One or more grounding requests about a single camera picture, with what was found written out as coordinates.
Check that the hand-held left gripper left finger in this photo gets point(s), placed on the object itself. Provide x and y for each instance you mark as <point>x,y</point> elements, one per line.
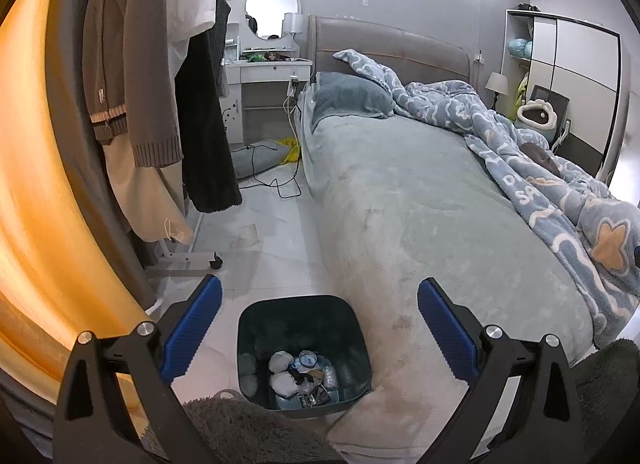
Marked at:
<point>197,324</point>

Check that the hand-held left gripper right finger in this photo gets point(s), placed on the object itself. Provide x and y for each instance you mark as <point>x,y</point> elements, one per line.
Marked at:
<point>445,331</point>

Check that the dark teal trash bin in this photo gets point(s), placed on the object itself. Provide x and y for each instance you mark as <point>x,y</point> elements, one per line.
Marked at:
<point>300,324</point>

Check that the white cloth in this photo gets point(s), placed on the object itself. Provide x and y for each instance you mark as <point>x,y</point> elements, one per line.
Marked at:
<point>282,384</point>

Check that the clear bubble wrap roll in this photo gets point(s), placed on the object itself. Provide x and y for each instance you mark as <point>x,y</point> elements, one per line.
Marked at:
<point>330,376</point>

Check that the black packet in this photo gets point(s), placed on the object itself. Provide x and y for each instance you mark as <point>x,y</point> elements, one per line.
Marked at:
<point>315,396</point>

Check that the white clothes rack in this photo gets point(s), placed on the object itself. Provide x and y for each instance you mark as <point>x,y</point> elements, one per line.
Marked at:
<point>185,259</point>

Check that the clear plastic bag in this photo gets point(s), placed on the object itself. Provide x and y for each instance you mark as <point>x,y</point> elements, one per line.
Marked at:
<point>247,236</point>

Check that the bed with grey headboard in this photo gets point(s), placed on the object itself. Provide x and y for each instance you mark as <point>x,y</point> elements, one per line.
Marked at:
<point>425,224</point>

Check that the grey fuzzy cloth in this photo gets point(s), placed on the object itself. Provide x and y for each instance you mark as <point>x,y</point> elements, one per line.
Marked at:
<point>605,379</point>
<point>260,434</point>

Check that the beige coat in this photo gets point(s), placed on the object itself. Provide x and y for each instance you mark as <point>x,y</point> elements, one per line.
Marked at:
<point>135,194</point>

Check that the blue printed fleece blanket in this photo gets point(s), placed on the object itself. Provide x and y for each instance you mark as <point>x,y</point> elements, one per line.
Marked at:
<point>550,194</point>

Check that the grey floor cushion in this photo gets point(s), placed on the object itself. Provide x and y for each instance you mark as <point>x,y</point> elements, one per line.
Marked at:
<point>255,158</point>

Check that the black coat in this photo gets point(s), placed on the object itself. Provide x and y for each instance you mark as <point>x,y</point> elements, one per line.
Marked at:
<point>205,143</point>

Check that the yellow bag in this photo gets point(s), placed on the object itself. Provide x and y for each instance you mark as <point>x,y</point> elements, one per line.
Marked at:
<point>290,153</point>

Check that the white cloud-shaped pet bed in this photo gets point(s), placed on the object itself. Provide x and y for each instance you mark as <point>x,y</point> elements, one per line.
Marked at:
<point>522,116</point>

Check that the bedside lamp with shade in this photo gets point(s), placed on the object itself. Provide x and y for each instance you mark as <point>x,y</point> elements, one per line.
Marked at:
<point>497,83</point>

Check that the yellow-green plush toy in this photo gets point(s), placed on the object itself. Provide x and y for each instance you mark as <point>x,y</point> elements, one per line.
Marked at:
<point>522,88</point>

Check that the blue-grey pillow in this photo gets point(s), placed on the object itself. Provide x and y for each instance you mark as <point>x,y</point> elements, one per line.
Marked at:
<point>350,93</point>

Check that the black chair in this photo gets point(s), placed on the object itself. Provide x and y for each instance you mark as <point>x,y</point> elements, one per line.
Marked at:
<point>557,101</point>

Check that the white dressing table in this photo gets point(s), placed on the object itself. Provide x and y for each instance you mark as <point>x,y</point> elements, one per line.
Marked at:
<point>270,73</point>

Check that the dark grey knit vest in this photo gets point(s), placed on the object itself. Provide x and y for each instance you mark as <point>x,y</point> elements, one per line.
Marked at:
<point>220,33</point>

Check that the white grey wardrobe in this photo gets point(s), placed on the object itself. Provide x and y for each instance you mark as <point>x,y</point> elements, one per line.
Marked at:
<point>580,58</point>

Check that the white table lamp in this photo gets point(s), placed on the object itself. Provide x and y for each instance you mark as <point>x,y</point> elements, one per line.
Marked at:
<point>293,22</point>

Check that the oval mirror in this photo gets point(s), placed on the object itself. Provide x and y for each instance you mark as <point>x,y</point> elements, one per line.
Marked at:
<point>272,6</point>

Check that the wall outlet with plug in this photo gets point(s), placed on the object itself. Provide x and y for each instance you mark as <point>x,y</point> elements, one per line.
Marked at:
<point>480,57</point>

